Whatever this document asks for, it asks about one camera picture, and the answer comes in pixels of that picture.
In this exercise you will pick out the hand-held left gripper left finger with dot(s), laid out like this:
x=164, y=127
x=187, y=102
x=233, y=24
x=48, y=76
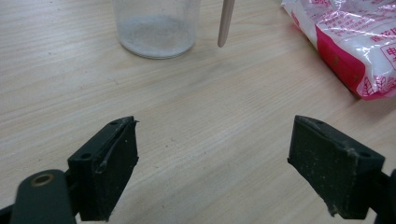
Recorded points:
x=106, y=168

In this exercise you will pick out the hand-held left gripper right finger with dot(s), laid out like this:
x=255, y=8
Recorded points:
x=333, y=168

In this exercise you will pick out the wooden stick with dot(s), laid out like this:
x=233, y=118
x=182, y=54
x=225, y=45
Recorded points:
x=225, y=21

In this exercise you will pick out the clear glass jar with lid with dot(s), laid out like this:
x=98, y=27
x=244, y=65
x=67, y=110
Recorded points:
x=157, y=34

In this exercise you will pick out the pink and white plastic bag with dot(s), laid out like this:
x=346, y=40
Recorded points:
x=351, y=37

